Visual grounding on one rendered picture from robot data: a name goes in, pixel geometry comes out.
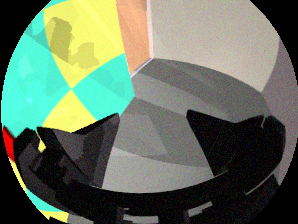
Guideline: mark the red block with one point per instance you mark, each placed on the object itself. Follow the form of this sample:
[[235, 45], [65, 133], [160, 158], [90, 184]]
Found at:
[[8, 140]]

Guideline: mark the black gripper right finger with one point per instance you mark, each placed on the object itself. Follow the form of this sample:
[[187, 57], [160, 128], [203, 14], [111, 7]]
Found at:
[[220, 139]]

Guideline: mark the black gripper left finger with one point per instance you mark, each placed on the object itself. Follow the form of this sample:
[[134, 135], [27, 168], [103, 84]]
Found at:
[[88, 148]]

